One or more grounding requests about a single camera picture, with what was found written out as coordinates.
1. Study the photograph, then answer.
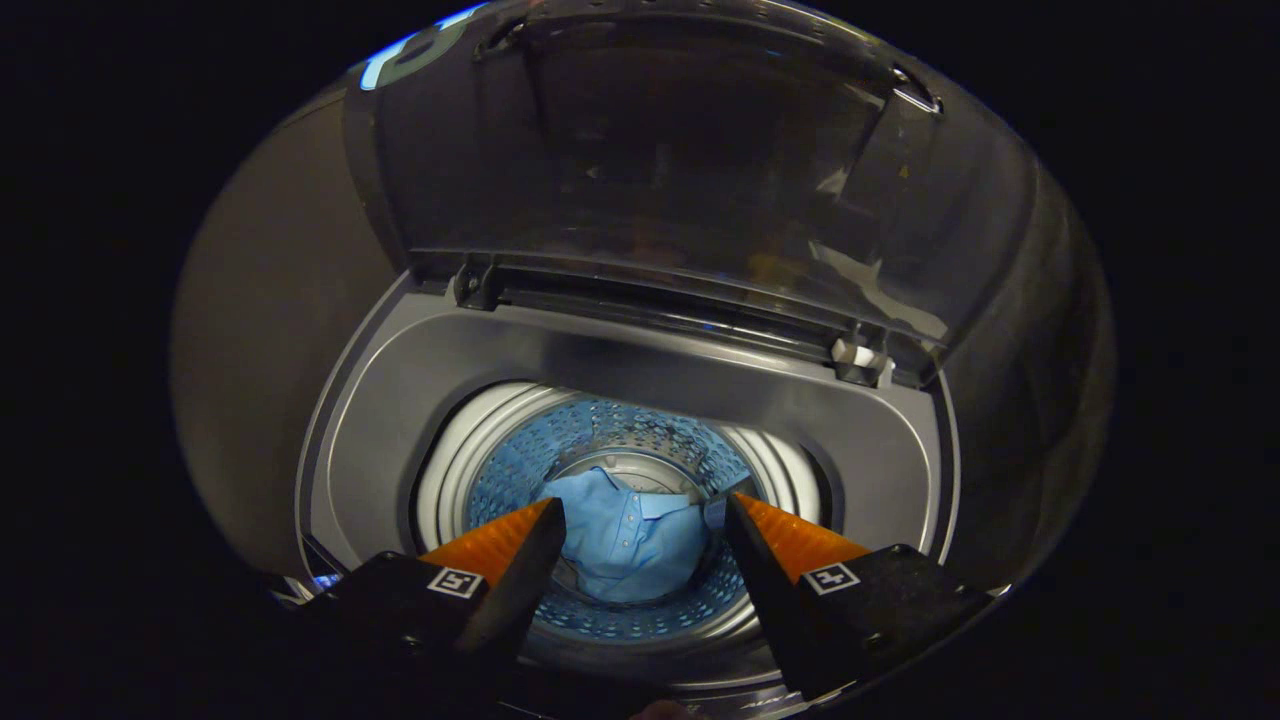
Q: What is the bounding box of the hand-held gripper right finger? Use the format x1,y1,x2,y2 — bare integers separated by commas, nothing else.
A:
722,492,996,701

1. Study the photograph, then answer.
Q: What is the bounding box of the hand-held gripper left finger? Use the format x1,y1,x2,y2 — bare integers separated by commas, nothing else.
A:
290,497,568,720

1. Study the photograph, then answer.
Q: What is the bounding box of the light blue polo shirt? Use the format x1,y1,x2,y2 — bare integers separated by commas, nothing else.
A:
540,465,753,606

